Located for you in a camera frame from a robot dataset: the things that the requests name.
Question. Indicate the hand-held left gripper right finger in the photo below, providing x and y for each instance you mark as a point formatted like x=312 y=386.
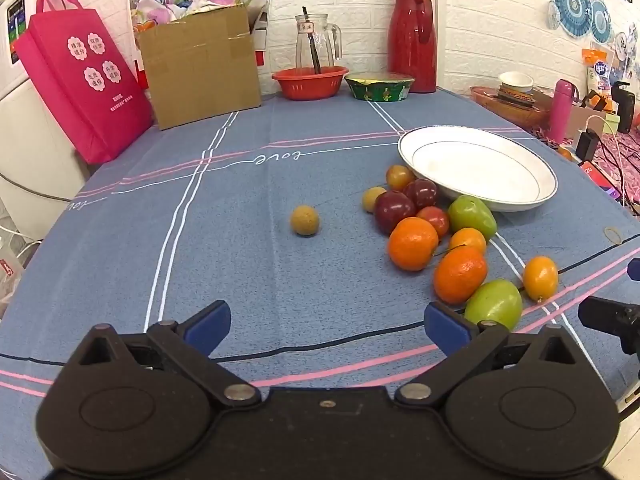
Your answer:
x=447 y=327

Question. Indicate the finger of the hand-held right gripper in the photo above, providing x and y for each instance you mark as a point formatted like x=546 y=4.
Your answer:
x=634 y=269
x=607 y=317

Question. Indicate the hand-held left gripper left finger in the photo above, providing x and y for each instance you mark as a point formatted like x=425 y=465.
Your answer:
x=210 y=327

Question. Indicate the green jujube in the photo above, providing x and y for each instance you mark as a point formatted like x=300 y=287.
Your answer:
x=495 y=302

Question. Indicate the orange tangerine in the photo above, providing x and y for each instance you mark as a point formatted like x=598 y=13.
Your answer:
x=460 y=275
x=413 y=243

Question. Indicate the orange kumquat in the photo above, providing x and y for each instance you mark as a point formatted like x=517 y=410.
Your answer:
x=469 y=240
x=540 y=277

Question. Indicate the small bright red plum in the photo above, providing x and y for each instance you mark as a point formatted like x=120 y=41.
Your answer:
x=435 y=220

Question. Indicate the green mango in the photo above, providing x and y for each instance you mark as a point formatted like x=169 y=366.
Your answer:
x=471 y=216

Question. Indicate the large dark red plum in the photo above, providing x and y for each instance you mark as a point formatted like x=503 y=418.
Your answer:
x=394 y=210

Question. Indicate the small dark red plum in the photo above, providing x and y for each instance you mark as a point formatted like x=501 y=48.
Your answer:
x=422 y=192

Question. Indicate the brown longan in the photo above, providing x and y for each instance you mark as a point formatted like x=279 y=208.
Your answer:
x=305 y=220

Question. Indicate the small yellow fruit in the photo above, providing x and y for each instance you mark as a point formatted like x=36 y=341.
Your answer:
x=371 y=199

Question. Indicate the yellow red plum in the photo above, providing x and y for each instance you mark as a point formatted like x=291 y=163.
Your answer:
x=398 y=176

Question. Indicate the white plate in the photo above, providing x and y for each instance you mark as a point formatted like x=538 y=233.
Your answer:
x=476 y=167

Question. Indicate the rubber band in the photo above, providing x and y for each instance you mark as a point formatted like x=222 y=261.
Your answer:
x=605 y=234

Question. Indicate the blue striped tablecloth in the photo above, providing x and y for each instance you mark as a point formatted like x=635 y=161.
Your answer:
x=250 y=270

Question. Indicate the smartphone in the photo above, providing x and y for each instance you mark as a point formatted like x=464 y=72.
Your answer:
x=599 y=176

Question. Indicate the pink patterned cloth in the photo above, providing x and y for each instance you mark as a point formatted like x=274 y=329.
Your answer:
x=622 y=145

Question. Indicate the black charger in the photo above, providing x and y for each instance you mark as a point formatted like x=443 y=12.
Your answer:
x=587 y=144

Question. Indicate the small orange fruit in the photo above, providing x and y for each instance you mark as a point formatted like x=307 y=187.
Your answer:
x=564 y=153

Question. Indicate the black pump bottle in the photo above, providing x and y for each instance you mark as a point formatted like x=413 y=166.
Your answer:
x=622 y=107

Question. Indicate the pink bottle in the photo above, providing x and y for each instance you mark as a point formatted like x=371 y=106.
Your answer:
x=562 y=110

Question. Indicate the orange snack packet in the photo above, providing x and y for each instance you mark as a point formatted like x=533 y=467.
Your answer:
x=597 y=67

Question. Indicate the white plastic bag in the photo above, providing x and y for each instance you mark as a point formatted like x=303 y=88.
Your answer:
x=10 y=280

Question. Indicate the brown glass bowl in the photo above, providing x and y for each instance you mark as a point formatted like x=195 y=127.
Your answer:
x=505 y=107

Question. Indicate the white appliance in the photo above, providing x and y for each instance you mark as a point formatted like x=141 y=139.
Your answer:
x=35 y=150

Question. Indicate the green paper bowl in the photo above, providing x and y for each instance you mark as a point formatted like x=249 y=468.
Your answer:
x=380 y=87

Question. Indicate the cardboard box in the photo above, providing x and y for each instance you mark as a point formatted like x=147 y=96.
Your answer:
x=200 y=70

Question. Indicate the red plastic basket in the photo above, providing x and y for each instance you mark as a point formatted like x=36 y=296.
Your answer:
x=310 y=82

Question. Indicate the pink tote bag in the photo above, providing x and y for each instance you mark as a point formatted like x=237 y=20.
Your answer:
x=80 y=80

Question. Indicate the red thermos jug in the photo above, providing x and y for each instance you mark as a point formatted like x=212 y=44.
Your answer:
x=412 y=40

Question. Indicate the black stirrer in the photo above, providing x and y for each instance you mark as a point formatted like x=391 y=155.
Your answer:
x=312 y=45

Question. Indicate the glass pitcher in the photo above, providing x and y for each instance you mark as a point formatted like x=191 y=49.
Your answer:
x=315 y=42

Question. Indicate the blue patterned wall plates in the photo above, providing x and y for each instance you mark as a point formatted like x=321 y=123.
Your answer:
x=580 y=7

